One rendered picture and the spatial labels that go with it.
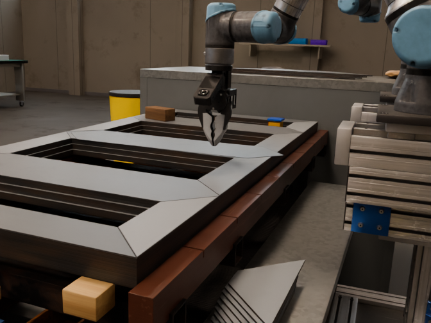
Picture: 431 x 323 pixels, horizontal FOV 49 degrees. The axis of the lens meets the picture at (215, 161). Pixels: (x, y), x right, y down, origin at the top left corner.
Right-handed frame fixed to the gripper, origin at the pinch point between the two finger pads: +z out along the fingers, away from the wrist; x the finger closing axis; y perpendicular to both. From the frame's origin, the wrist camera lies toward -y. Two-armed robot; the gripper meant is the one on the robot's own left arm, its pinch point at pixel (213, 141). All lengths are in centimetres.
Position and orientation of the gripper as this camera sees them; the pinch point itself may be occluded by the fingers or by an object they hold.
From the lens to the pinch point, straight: 126.8
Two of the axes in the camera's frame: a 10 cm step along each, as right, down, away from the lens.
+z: -0.4, 9.7, 2.3
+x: -9.3, -1.2, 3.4
